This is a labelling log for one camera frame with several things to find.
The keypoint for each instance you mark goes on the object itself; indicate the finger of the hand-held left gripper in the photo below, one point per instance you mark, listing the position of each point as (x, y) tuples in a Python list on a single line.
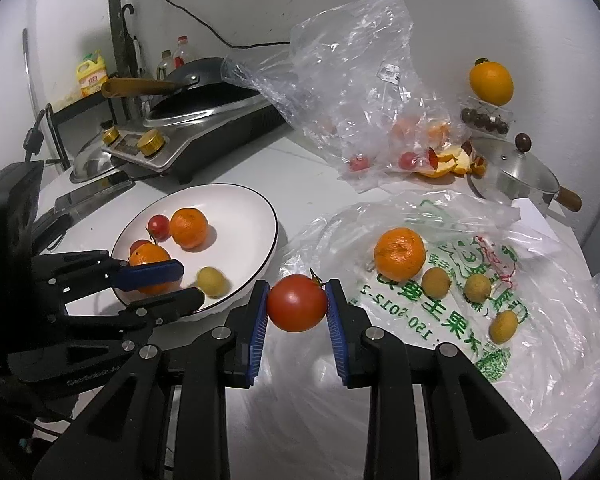
[(152, 272), (170, 305)]

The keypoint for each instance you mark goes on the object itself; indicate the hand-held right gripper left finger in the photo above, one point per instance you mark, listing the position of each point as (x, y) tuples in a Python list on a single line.
[(257, 330)]

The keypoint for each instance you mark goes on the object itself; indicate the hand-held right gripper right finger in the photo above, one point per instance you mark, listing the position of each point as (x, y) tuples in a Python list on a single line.
[(336, 330)]

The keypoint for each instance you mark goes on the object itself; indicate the tangerine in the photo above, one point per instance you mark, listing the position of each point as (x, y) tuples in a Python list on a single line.
[(399, 253), (437, 133), (147, 255), (189, 227), (405, 127)]

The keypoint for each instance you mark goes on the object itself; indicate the small red tomato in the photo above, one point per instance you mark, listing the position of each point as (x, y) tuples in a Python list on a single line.
[(407, 160), (296, 302), (158, 226), (360, 162), (139, 246)]

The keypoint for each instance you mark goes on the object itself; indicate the small yellow-green fruit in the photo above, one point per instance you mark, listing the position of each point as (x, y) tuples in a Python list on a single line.
[(212, 281), (503, 326), (436, 282), (477, 287)]

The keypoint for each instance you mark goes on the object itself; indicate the white plate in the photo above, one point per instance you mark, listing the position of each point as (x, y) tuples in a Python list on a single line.
[(230, 220)]

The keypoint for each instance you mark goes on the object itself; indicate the green printed plastic bag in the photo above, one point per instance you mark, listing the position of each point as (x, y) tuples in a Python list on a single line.
[(530, 410)]

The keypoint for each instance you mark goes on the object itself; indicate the clear box of dark fruits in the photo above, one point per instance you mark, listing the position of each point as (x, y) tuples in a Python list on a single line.
[(485, 119)]

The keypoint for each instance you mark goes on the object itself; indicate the steel pot lid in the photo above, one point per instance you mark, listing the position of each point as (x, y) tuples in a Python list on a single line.
[(92, 160)]

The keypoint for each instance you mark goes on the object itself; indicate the silver induction cooker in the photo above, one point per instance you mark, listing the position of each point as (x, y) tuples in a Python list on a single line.
[(220, 125)]

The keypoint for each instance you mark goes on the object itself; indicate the yellow detergent bottle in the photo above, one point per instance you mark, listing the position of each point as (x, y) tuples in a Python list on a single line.
[(92, 80)]

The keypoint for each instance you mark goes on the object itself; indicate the orange peel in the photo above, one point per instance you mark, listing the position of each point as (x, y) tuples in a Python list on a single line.
[(445, 166)]

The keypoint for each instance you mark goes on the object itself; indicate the black umbrella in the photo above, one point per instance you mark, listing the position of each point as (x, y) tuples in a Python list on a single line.
[(129, 35)]

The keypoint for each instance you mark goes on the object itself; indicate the red label plastic bottle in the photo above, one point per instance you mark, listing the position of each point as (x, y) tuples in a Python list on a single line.
[(181, 52)]

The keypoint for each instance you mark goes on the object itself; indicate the white paper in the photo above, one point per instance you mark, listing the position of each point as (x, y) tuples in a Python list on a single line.
[(540, 220)]

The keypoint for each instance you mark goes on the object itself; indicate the dark vertical pipe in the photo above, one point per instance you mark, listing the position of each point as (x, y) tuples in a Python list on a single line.
[(115, 10)]

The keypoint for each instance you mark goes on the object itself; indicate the clear crumpled plastic bag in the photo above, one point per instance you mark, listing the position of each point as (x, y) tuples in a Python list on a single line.
[(340, 60)]

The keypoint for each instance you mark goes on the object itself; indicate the large orange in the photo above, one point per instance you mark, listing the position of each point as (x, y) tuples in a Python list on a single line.
[(491, 82)]

